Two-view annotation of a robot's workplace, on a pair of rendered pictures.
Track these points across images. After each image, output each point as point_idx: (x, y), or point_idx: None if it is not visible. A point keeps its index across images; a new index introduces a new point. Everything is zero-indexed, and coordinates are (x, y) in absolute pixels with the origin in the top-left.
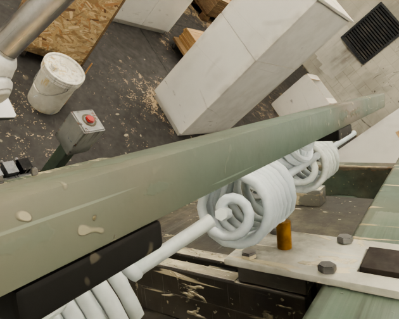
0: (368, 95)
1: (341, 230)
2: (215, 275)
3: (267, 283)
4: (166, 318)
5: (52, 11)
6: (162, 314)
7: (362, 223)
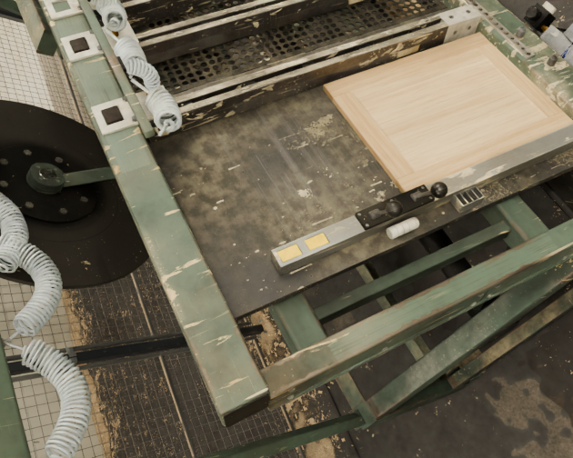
0: (145, 117)
1: (217, 227)
2: (178, 97)
3: None
4: None
5: None
6: None
7: (146, 146)
